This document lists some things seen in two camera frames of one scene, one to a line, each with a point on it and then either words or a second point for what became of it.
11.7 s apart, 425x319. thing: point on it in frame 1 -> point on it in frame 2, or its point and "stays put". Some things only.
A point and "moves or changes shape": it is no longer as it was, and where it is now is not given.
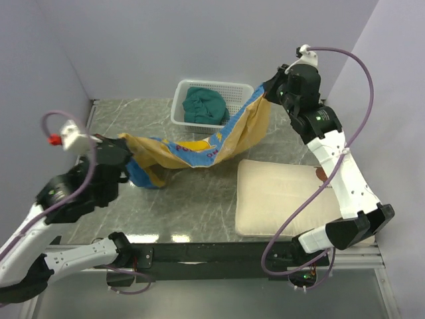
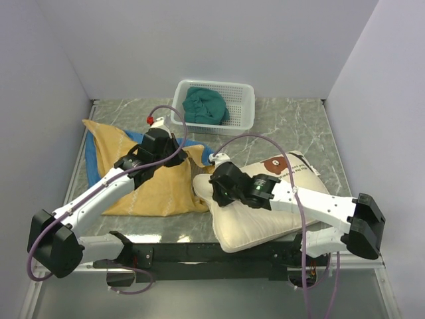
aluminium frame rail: [367, 256] stays put
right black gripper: [269, 86] -> [222, 201]
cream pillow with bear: [266, 191] moves or changes shape
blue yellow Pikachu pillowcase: [149, 155] -> [170, 193]
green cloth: [204, 106] stays put
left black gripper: [123, 141] -> [180, 158]
